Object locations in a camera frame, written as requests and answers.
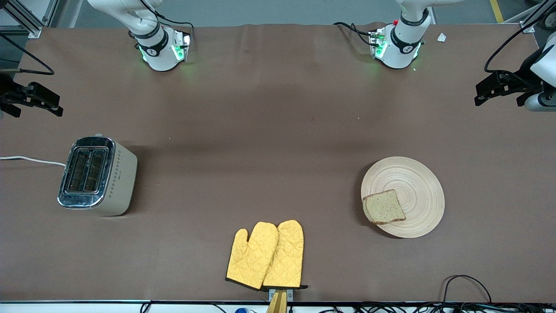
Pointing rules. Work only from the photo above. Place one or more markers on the small metal bracket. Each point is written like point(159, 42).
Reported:
point(289, 294)

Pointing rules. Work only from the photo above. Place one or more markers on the brown bread slice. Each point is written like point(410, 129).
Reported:
point(384, 208)

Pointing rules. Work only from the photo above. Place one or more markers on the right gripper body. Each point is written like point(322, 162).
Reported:
point(6, 93)

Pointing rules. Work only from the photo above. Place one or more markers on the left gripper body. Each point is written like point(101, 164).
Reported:
point(522, 81)

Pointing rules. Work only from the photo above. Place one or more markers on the yellow wooden stand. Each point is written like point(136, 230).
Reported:
point(278, 304)

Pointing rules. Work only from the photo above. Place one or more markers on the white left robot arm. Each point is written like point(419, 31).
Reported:
point(399, 52)

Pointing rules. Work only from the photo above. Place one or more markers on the round wooden plate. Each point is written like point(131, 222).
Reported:
point(417, 191)

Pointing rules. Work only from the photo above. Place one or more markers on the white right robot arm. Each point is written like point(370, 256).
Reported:
point(160, 56)

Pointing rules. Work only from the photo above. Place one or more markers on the small white paper scrap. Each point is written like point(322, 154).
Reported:
point(441, 37)

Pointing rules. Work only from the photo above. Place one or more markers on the brown table cover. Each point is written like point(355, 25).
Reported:
point(278, 130)

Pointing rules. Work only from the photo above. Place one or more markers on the cream chrome two-slot toaster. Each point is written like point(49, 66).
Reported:
point(113, 182)

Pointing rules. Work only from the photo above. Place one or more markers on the yellow quilted oven mitt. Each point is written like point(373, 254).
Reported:
point(252, 256)
point(286, 256)

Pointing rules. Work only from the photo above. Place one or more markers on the aluminium frame profile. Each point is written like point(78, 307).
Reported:
point(30, 26)
point(527, 27)

